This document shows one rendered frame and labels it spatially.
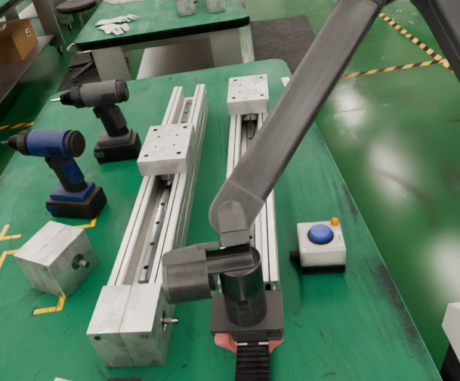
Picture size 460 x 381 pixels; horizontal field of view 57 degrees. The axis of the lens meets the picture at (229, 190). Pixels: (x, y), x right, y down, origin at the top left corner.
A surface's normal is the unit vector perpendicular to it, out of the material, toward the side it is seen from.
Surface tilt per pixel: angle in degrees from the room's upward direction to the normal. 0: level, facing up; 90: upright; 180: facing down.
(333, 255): 90
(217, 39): 90
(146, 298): 0
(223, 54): 90
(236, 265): 0
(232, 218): 48
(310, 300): 0
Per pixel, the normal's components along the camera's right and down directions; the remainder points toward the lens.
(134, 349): -0.04, 0.61
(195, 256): -0.03, -0.08
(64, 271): 0.91, 0.15
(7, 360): -0.13, -0.79
